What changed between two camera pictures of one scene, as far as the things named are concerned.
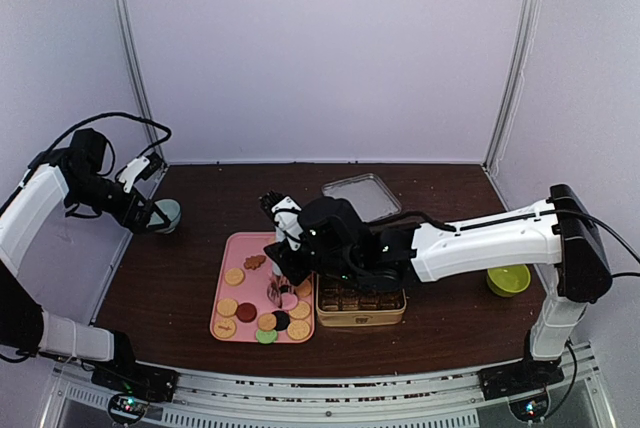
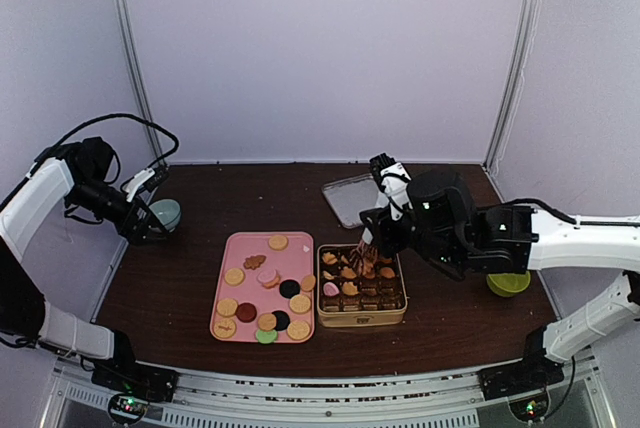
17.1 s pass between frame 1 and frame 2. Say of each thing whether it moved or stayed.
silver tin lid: stayed
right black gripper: moved
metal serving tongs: moved
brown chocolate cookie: stayed
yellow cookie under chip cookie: stayed
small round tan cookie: stayed
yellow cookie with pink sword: stayed
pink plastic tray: stayed
